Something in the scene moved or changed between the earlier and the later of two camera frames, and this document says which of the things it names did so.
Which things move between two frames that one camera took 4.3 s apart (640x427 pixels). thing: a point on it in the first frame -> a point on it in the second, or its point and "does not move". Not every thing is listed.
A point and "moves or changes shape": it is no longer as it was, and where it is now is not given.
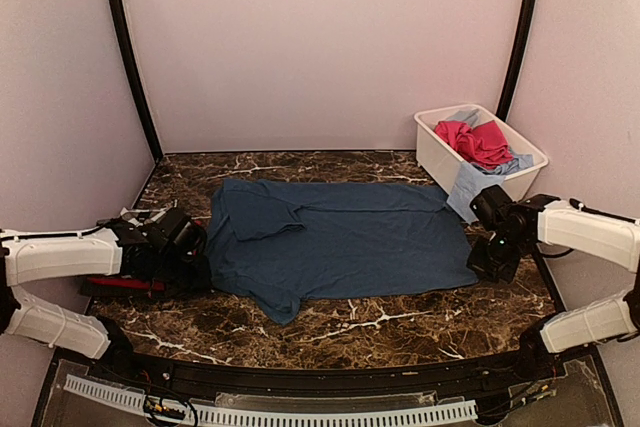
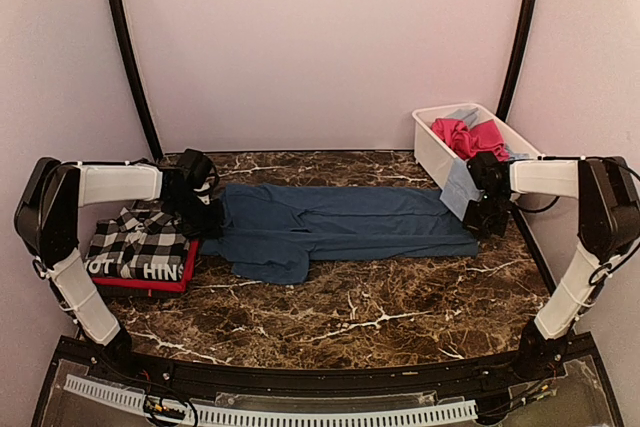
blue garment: [277, 241] moves or changes shape
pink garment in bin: [483, 144] does not move
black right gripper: [476, 262] -> [472, 224]
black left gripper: [200, 285] -> [211, 227]
